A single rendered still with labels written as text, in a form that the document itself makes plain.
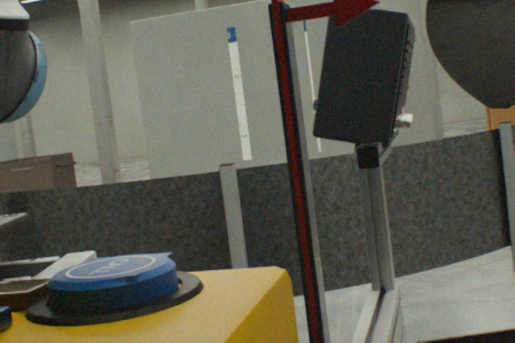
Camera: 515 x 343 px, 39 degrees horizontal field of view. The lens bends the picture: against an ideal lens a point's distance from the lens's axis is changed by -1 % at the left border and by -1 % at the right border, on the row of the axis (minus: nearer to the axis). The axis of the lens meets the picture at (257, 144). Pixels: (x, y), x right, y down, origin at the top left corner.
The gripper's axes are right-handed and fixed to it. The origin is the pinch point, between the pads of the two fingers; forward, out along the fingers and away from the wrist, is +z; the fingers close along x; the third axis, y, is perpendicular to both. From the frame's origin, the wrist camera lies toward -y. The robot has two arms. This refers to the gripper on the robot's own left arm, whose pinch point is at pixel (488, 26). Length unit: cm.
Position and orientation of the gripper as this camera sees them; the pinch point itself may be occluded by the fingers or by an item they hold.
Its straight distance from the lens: 51.2
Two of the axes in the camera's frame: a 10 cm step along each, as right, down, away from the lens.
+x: 9.6, -1.2, -2.5
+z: 0.5, 9.7, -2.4
